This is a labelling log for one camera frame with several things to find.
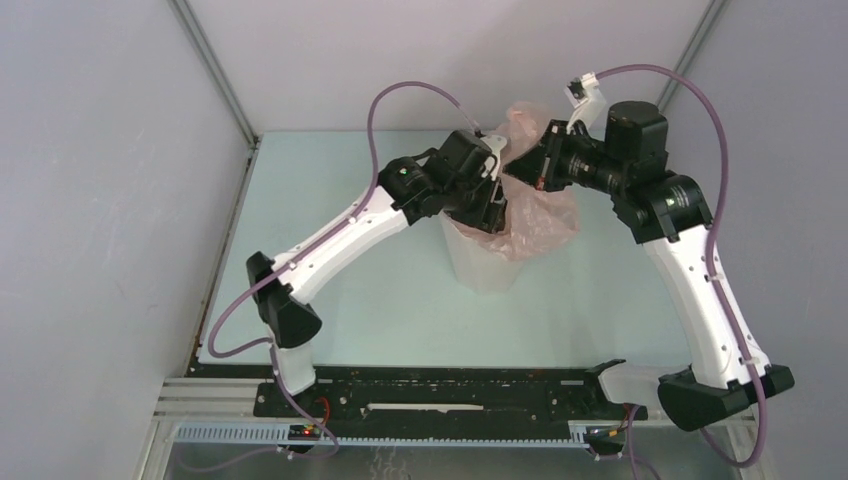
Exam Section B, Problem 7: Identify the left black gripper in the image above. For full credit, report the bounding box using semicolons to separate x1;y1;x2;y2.
443;167;513;234

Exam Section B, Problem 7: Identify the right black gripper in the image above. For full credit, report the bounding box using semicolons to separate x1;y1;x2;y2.
504;119;628;196

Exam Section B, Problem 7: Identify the pink plastic trash bag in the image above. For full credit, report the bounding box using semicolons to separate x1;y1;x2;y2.
466;101;580;261

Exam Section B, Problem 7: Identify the white plastic trash bin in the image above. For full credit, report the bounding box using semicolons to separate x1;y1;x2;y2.
439;214;524;294

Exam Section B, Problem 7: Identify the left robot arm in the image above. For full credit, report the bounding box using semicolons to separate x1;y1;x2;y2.
246;130;508;417

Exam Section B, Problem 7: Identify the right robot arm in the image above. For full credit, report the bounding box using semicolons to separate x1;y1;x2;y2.
505;101;795;432

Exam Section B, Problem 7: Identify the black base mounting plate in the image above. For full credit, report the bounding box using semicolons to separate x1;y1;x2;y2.
253;366;629;444

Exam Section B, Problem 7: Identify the small electronics board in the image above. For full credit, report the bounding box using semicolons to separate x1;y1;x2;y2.
287;425;322;441

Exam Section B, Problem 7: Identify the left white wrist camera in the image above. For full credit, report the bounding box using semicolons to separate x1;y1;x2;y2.
480;135;508;181

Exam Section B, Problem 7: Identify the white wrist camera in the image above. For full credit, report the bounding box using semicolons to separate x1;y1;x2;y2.
564;72;607;133
480;135;508;181

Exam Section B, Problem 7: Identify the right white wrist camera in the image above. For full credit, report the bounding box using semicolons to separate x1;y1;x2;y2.
564;72;607;133

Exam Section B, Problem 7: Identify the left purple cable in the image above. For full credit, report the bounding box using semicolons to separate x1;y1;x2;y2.
206;80;485;475

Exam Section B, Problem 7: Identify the purple cable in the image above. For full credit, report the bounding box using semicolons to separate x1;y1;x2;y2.
206;80;485;475
592;64;770;480

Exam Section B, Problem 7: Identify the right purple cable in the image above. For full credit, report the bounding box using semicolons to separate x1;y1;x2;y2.
592;64;770;480

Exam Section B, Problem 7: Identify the aluminium frame rail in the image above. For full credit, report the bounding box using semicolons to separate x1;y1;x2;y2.
154;370;627;448

